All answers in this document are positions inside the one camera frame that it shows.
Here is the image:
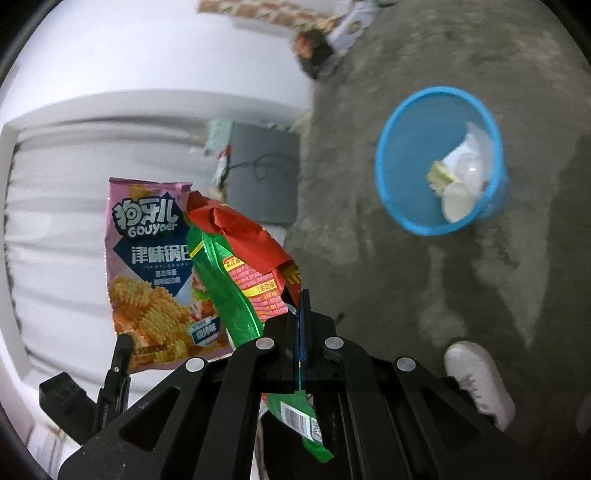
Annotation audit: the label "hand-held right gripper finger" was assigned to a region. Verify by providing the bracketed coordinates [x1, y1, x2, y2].
[57, 288, 303, 480]
[300, 288, 551, 480]

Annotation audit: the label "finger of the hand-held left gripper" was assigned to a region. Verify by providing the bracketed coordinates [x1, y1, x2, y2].
[94, 333, 134, 433]

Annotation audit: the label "pink snack bag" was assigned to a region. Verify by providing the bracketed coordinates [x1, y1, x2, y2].
[106, 176, 232, 376]

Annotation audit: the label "green and red wrapper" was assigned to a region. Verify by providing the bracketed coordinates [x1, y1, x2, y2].
[185, 190, 334, 464]

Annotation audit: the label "blue plastic bin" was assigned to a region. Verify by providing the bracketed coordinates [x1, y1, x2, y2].
[375, 87, 509, 237]

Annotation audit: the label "grey cabinet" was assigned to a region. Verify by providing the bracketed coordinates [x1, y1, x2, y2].
[228, 122, 302, 225]

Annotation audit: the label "white shoe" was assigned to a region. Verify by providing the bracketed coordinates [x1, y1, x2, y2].
[444, 341, 516, 433]

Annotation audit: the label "yellow wrapper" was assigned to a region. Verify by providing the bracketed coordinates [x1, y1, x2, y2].
[427, 160, 456, 197]

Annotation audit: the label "mint green box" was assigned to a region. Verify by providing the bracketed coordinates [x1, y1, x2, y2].
[205, 119, 236, 158]

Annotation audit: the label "white crumpled paper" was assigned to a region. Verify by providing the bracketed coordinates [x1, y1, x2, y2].
[441, 122, 493, 222]

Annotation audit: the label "black bag with orange print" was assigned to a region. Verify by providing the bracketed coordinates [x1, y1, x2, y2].
[294, 27, 348, 79]

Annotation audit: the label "flat printed packages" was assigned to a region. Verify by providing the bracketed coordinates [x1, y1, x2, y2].
[331, 0, 385, 48]

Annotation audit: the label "black cable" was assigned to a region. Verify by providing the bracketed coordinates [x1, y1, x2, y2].
[221, 154, 297, 186]

